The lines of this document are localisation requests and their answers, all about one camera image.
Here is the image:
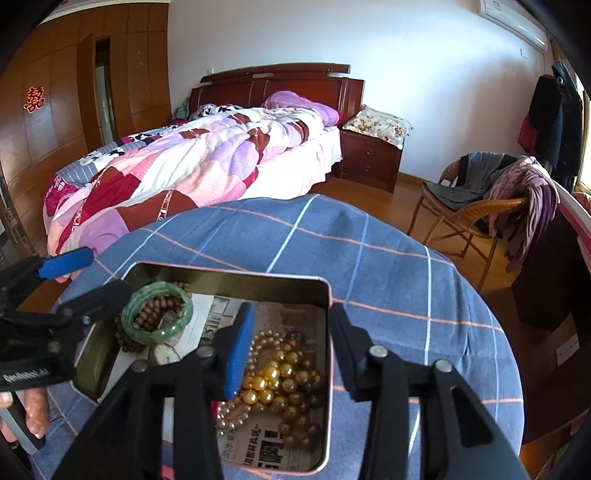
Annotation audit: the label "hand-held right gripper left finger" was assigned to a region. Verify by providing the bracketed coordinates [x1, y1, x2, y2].
[51, 302, 257, 480]

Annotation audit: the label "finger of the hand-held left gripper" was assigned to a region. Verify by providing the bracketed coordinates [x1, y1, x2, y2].
[50, 280, 134, 329]
[0, 247, 93, 306]

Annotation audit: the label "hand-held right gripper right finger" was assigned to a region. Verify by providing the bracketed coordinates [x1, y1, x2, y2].
[329, 302, 532, 480]

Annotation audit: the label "cream pearl bead necklace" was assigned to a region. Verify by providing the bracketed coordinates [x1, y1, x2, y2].
[215, 329, 326, 450]

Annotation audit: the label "brown wooden bead bracelet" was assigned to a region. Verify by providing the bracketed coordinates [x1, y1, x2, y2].
[113, 284, 190, 354]

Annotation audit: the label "green jade bangle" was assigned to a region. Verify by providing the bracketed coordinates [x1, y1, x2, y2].
[121, 282, 194, 344]

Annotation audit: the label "pink tin box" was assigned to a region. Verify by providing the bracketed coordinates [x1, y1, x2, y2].
[71, 261, 333, 474]

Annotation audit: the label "round wristwatch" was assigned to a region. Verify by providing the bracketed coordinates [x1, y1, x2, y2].
[148, 342, 183, 367]

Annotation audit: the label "person's left hand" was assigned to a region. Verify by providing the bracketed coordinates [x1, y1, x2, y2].
[0, 387, 51, 439]

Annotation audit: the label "newspaper sheet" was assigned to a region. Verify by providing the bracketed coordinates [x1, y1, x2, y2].
[115, 293, 328, 472]

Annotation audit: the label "wooden wardrobe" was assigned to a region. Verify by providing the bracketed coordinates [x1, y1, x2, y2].
[0, 4, 171, 259]

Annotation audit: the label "blue checkered tablecloth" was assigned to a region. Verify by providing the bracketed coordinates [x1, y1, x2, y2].
[34, 194, 525, 480]

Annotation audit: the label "pink patchwork quilt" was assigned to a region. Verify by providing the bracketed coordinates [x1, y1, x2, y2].
[44, 107, 342, 278]

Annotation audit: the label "red paper decoration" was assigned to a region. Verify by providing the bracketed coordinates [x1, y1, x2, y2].
[25, 85, 45, 114]

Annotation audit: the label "wicker chair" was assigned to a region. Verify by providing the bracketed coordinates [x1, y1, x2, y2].
[406, 154, 529, 294]

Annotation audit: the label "wooden nightstand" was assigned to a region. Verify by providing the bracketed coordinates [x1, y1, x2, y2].
[335, 127, 403, 193]

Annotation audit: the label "black and white patterned pillow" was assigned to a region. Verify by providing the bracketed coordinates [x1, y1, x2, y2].
[196, 104, 245, 118]

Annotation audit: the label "dark wooden cabinet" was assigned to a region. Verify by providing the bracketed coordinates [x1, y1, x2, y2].
[510, 203, 591, 333]

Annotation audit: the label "grey garment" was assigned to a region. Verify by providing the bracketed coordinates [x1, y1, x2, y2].
[424, 152, 518, 210]

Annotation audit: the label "floral pillow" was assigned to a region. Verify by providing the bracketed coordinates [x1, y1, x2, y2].
[342, 104, 414, 149]

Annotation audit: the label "pink purple garment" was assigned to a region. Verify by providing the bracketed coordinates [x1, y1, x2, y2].
[485, 156, 560, 273]

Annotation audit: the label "purple pillow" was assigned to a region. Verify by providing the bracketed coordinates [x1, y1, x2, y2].
[262, 90, 340, 125]

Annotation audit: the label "wooden bed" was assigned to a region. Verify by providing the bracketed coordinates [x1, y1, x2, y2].
[44, 63, 365, 278]

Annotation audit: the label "hanging dark coats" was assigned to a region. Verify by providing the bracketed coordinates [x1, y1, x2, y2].
[517, 60, 585, 185]

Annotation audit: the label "white air conditioner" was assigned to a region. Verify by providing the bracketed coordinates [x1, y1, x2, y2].
[478, 0, 548, 49]

